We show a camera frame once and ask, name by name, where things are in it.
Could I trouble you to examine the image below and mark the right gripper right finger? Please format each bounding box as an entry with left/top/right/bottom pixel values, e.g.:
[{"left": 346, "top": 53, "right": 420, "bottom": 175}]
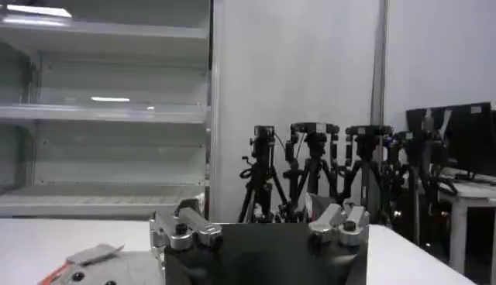
[{"left": 308, "top": 201, "right": 371, "bottom": 247}]

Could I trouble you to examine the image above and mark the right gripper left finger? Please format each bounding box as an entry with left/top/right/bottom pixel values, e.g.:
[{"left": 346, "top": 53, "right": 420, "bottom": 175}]
[{"left": 149, "top": 198, "right": 224, "bottom": 252}]

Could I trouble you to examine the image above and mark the black computer monitor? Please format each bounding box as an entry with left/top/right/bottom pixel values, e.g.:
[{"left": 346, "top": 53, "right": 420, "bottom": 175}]
[
  {"left": 405, "top": 107, "right": 447, "bottom": 163},
  {"left": 444, "top": 101, "right": 496, "bottom": 176}
]

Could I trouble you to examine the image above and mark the empty white shelf unit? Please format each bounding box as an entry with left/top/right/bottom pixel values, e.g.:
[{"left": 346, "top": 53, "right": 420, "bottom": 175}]
[{"left": 0, "top": 0, "right": 213, "bottom": 220}]

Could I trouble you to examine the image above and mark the black camera tripod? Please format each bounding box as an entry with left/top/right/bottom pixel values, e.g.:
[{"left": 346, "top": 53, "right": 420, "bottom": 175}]
[
  {"left": 237, "top": 124, "right": 291, "bottom": 224},
  {"left": 390, "top": 129, "right": 459, "bottom": 245},
  {"left": 342, "top": 124, "right": 395, "bottom": 225},
  {"left": 284, "top": 122, "right": 343, "bottom": 222}
]

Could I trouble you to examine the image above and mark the white desk grey frame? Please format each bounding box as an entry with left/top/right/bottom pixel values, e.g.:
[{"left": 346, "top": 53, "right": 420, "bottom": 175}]
[{"left": 439, "top": 166, "right": 496, "bottom": 276}]

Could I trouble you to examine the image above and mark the grey wall conduit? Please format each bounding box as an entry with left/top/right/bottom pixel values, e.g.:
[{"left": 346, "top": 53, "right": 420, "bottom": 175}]
[{"left": 369, "top": 0, "right": 390, "bottom": 127}]

